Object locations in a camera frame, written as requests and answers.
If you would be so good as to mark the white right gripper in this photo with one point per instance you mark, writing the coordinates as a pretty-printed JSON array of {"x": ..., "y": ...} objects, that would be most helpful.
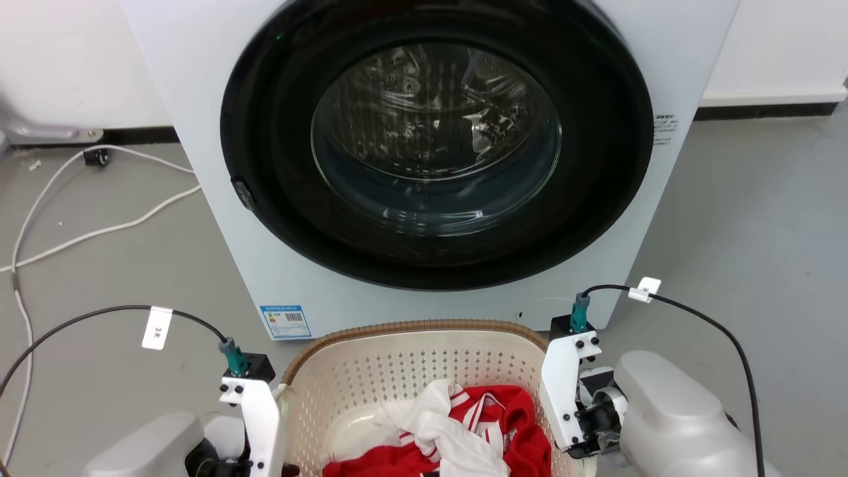
[{"x": 560, "y": 391}]

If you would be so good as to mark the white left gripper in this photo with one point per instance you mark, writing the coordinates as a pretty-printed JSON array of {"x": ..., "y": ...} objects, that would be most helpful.
[{"x": 262, "y": 417}]

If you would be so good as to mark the cream perforated laundry basket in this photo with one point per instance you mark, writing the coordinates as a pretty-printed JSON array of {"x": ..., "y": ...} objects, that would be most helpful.
[{"x": 371, "y": 371}]

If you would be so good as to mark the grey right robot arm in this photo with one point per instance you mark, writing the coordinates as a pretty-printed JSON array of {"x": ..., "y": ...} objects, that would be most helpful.
[{"x": 676, "y": 417}]

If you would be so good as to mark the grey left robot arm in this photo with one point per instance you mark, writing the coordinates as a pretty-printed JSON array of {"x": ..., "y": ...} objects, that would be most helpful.
[{"x": 152, "y": 447}]

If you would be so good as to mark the red white-striped garment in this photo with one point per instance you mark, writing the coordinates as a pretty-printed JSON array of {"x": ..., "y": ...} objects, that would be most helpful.
[{"x": 520, "y": 424}]

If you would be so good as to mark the blue energy label sticker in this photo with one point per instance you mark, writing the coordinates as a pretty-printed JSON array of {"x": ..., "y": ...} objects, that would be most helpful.
[{"x": 286, "y": 322}]

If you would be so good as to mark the white cloth garment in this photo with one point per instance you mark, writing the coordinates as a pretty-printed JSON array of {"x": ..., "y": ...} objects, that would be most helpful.
[{"x": 457, "y": 444}]

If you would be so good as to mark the black washer door latch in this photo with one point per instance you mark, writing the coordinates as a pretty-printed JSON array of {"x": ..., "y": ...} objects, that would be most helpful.
[{"x": 242, "y": 193}]

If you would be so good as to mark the black round washer door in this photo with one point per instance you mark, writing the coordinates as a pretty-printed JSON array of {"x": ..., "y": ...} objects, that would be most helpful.
[{"x": 278, "y": 165}]

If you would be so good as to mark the small printed text sticker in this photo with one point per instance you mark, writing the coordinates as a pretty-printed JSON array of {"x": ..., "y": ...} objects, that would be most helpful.
[{"x": 664, "y": 130}]

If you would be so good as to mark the small black floor plug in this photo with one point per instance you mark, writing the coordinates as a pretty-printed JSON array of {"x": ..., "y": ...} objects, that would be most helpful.
[{"x": 97, "y": 157}]

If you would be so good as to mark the white front-load washing machine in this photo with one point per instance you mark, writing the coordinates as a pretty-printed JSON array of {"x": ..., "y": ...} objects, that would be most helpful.
[{"x": 199, "y": 99}]

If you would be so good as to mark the grey curved floor base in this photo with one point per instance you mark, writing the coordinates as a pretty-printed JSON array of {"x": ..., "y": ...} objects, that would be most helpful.
[{"x": 40, "y": 129}]

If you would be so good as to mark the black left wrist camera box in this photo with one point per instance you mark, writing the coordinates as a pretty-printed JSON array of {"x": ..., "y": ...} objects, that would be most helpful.
[{"x": 260, "y": 366}]

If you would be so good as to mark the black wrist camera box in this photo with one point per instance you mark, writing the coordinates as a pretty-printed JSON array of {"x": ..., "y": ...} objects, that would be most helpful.
[
  {"x": 571, "y": 326},
  {"x": 260, "y": 366}
]

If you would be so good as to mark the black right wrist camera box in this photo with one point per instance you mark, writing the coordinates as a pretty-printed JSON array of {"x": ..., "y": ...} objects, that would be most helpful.
[{"x": 571, "y": 326}]

